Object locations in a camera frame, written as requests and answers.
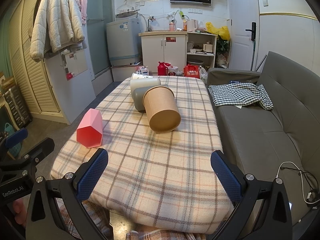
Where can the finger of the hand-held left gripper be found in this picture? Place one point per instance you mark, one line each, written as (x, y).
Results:
(16, 136)
(42, 148)

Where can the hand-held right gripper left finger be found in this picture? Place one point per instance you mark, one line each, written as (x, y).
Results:
(92, 176)

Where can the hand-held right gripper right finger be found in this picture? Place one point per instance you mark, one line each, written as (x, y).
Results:
(225, 177)

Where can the brown paper cup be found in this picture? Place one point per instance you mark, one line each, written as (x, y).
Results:
(162, 115)

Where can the pink faceted cup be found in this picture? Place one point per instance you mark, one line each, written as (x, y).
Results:
(91, 127)

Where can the grey plastic cup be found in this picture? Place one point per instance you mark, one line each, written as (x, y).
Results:
(138, 97)

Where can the cream plastic cup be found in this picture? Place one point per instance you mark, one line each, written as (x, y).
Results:
(143, 82)

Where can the printed white paper cup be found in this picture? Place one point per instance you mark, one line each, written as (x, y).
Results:
(140, 76)

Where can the person's left hand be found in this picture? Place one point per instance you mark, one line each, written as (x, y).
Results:
(18, 211)

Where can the teal plastic basket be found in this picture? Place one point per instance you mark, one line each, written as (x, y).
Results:
(15, 151)

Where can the dark ribbed suitcase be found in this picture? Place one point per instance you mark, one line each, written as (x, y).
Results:
(16, 105)

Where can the grey sofa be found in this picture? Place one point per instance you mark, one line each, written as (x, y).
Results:
(250, 130)

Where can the beige louvred wardrobe doors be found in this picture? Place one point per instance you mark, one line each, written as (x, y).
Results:
(32, 80)

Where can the beige plaid blanket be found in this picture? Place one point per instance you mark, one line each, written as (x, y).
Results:
(155, 167)

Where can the green checked cloth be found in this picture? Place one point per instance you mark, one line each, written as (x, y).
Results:
(232, 95)

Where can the pastel plaid cloth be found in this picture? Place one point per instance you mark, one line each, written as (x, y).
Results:
(160, 235)

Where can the white plastic bag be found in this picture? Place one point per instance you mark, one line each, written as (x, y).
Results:
(203, 75)

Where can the red gift bag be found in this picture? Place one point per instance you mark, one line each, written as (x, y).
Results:
(191, 72)

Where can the white cartoon print bag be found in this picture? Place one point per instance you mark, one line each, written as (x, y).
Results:
(173, 71)

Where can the dark rice cooker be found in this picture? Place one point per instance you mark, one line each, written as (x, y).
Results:
(195, 63)

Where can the frosted glass door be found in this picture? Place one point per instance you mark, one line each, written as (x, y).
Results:
(100, 42)

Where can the white puffer jacket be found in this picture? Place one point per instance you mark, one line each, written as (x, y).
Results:
(55, 17)

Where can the red thermos jug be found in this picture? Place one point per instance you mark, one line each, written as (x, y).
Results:
(162, 68)

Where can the green potted plant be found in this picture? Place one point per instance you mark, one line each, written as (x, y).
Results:
(222, 46)

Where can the white open shelf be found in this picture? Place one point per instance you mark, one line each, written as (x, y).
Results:
(214, 45)

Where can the grey washing machine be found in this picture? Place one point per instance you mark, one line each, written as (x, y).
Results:
(122, 40)

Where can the white sink cabinet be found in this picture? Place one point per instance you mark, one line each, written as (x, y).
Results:
(152, 52)

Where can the pink hanging cloth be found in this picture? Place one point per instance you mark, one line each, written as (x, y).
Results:
(83, 7)

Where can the yellow plastic bag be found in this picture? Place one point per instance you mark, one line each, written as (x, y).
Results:
(220, 31)

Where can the white electric kettle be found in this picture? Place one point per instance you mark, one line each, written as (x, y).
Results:
(191, 25)

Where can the orange bottle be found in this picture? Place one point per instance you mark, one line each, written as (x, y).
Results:
(185, 25)

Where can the white basin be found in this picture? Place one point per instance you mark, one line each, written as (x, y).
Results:
(126, 15)

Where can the pink bottle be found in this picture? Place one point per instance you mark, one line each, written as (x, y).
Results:
(171, 26)

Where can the metal faucet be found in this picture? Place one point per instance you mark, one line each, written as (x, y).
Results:
(150, 22)

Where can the white door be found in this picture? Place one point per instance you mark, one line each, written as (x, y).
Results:
(241, 10)

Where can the white power strip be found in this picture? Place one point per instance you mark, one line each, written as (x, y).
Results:
(181, 13)

